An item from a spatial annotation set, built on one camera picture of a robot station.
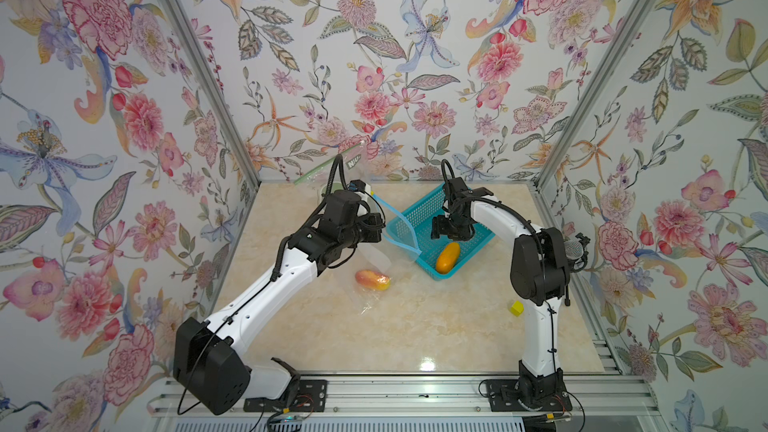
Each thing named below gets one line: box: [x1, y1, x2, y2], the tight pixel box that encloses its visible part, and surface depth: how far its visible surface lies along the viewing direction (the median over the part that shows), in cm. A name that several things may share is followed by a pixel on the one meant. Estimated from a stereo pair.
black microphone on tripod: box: [564, 233, 591, 307], surface depth 78 cm
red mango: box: [355, 270, 392, 291], surface depth 90 cm
